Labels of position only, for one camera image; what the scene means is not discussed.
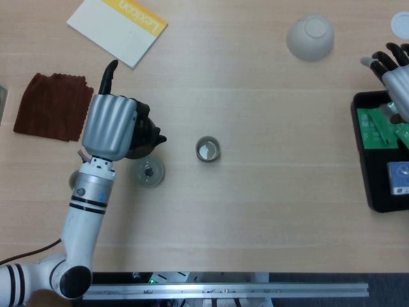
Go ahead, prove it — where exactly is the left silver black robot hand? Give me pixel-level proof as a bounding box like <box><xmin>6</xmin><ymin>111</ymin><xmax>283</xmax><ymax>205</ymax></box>
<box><xmin>81</xmin><ymin>59</ymin><xmax>151</xmax><ymax>162</ymax></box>

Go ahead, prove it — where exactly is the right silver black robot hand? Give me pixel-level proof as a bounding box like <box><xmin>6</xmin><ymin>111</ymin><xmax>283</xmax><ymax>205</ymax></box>
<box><xmin>360</xmin><ymin>42</ymin><xmax>409</xmax><ymax>124</ymax></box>

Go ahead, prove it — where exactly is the black cast iron teapot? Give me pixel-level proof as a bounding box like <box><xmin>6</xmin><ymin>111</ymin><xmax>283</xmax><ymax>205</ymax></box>
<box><xmin>123</xmin><ymin>98</ymin><xmax>167</xmax><ymax>160</ymax></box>

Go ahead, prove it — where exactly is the grey round table cap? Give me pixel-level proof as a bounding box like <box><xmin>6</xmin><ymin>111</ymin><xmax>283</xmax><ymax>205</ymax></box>
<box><xmin>390</xmin><ymin>12</ymin><xmax>409</xmax><ymax>40</ymax></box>

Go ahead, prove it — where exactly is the brown folded cloth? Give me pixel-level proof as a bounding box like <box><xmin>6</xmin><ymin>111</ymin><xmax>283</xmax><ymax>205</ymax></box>
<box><xmin>13</xmin><ymin>72</ymin><xmax>95</xmax><ymax>143</ymax></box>

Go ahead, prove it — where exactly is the shallow beige cup with knob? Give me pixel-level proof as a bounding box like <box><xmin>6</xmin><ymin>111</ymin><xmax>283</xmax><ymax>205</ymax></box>
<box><xmin>134</xmin><ymin>158</ymin><xmax>166</xmax><ymax>189</ymax></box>

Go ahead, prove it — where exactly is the blue tissue pack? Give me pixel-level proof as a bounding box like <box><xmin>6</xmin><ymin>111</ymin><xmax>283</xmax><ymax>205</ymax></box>
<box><xmin>386</xmin><ymin>161</ymin><xmax>409</xmax><ymax>195</ymax></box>

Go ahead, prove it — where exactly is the white yellow Lexicon booklet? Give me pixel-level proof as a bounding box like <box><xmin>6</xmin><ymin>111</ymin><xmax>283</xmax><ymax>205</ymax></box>
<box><xmin>66</xmin><ymin>0</ymin><xmax>169</xmax><ymax>70</ymax></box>

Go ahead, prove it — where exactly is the beige upturned bowl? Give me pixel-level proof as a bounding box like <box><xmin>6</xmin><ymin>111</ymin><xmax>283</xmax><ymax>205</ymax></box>
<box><xmin>286</xmin><ymin>14</ymin><xmax>335</xmax><ymax>62</ymax></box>

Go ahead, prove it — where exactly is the black plastic tray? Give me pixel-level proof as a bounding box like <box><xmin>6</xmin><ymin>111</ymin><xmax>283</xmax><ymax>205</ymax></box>
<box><xmin>351</xmin><ymin>90</ymin><xmax>409</xmax><ymax>214</ymax></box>

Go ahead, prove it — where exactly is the green picture card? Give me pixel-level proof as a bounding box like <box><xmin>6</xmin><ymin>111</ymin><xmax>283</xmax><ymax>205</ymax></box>
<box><xmin>0</xmin><ymin>83</ymin><xmax>10</xmax><ymax>125</ymax></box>

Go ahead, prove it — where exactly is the brown box beside robot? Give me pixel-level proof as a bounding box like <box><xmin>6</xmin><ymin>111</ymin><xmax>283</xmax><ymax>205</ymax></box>
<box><xmin>27</xmin><ymin>289</ymin><xmax>73</xmax><ymax>307</ymax></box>

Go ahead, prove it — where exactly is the dark arm cable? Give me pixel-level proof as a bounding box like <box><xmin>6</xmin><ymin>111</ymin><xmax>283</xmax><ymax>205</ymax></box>
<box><xmin>0</xmin><ymin>238</ymin><xmax>63</xmax><ymax>266</ymax></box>

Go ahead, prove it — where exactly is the aluminium profile rail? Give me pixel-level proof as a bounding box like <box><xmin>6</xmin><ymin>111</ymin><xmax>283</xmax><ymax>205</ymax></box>
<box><xmin>82</xmin><ymin>281</ymin><xmax>370</xmax><ymax>301</ymax></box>

